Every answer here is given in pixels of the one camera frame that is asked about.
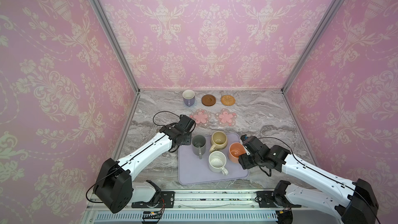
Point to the aluminium corner frame post left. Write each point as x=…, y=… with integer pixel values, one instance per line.
x=105, y=24

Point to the white cream mug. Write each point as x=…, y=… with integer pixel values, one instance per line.
x=217, y=163

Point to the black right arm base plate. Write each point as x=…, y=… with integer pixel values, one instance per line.
x=267, y=199

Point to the pink flower silicone coaster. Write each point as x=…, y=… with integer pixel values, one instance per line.
x=226, y=118

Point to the aluminium corner frame post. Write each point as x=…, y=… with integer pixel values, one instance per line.
x=330, y=12
x=105, y=24

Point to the aluminium corner frame post right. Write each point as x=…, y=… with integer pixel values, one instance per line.
x=330, y=12

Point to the aluminium front frame rail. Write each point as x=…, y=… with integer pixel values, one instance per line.
x=197, y=199

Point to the orange mug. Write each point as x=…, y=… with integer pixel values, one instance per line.
x=235, y=150

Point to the lilac plastic tray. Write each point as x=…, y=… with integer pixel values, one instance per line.
x=193, y=170

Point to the white perforated cable duct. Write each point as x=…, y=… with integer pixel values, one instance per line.
x=188, y=216

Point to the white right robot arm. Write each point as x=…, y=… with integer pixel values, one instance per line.
x=350, y=202

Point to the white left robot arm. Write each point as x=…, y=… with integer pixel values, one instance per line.
x=115, y=186

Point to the yellow beige mug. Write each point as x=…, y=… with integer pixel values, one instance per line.
x=218, y=141

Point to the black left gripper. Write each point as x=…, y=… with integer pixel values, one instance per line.
x=188, y=142

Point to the grey green mug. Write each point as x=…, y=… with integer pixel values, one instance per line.
x=199, y=145

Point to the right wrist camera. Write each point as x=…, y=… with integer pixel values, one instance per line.
x=255, y=144

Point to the brown wooden round coaster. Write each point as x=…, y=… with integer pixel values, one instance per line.
x=208, y=100

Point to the woven rattan round coaster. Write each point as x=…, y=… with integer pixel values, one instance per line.
x=228, y=100

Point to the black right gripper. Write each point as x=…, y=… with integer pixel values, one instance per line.
x=247, y=157

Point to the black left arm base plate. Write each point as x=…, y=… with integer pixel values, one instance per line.
x=166, y=199

